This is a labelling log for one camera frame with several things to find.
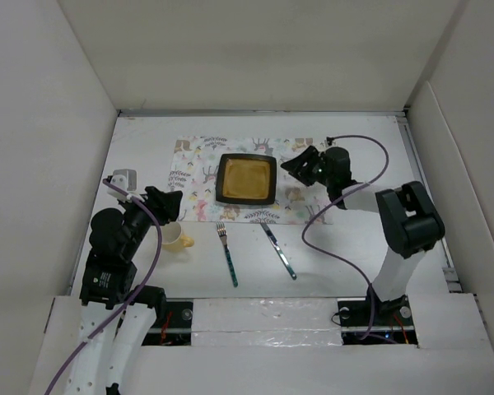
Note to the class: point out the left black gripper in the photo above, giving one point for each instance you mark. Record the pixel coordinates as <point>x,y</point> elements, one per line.
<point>165,203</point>

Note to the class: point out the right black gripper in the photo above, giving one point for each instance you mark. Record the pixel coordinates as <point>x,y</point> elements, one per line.
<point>295,167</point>

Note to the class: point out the floral patterned cloth placemat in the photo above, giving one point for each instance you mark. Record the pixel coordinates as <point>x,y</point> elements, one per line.
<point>194,171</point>

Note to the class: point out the yellow ceramic mug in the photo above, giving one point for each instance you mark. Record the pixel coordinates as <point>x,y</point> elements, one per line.
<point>174,239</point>

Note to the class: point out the fork with teal handle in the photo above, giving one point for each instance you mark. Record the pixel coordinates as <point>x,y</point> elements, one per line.
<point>222,234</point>

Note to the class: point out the square black yellow plate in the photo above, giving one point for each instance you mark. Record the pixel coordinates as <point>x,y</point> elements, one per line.
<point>246,179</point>

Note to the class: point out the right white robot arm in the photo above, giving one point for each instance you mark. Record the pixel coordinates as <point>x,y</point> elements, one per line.
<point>410,222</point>

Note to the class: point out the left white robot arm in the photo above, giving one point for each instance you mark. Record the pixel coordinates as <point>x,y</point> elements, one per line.
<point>116,314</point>

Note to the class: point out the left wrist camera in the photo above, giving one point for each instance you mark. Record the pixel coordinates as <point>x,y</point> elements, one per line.
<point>122,184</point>

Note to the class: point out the knife with teal handle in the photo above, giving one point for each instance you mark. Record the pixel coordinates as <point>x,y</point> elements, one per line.
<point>278,250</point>

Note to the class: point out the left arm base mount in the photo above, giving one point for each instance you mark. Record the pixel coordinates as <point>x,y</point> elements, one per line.
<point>174,326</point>

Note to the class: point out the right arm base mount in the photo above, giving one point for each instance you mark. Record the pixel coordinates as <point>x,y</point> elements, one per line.
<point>364,323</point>

